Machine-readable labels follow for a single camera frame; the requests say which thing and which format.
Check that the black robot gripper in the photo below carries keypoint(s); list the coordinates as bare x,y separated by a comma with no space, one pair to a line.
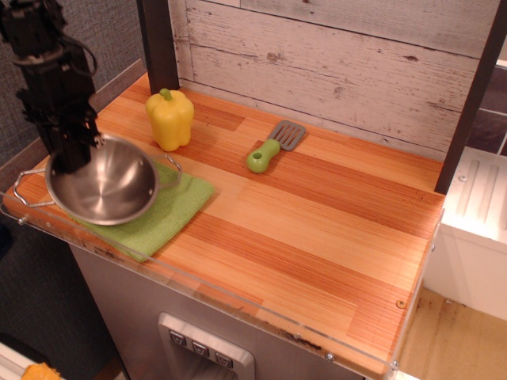
57,100

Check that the stainless steel wok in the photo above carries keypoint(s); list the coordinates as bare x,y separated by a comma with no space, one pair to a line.
119,183

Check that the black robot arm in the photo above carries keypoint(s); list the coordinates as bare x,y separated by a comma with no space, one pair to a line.
35,30

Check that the green cloth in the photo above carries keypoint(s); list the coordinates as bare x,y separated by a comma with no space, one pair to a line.
172,210

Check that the yellow toy bell pepper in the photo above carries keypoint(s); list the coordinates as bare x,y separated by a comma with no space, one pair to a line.
171,116

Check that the silver dispenser panel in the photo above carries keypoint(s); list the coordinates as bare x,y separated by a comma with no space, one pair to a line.
193,353

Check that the clear acrylic edge guard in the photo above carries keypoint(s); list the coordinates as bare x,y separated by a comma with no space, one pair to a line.
335,277

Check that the yellow object at corner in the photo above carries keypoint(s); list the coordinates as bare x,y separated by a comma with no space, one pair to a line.
40,371

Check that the green grey toy spatula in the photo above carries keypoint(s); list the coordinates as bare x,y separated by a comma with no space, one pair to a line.
286,135

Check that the white toy sink unit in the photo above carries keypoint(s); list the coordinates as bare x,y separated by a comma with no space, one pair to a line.
468,261

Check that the dark left post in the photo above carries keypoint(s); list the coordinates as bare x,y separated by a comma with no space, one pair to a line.
158,44

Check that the dark post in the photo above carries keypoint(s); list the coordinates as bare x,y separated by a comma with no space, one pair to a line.
483,74
158,44

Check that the dark right post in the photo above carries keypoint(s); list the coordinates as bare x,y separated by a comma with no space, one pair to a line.
483,74

